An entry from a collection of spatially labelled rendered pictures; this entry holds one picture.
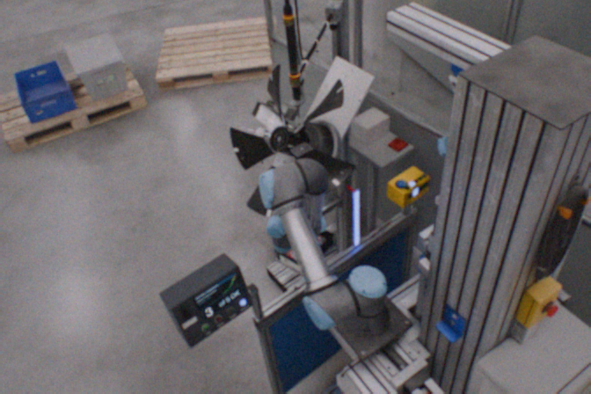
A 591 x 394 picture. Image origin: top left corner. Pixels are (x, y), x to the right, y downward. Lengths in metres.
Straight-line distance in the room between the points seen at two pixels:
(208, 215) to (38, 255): 1.18
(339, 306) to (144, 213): 2.46
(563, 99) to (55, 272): 3.29
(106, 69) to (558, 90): 4.12
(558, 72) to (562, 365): 0.84
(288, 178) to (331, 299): 0.40
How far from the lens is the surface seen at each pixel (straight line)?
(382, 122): 2.76
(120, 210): 3.98
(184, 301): 1.73
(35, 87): 5.47
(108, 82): 4.91
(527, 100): 1.10
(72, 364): 3.33
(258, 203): 2.34
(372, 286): 1.67
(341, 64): 2.50
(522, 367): 1.64
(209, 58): 5.20
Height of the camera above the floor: 2.63
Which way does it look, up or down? 42 degrees down
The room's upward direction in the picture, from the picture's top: 7 degrees counter-clockwise
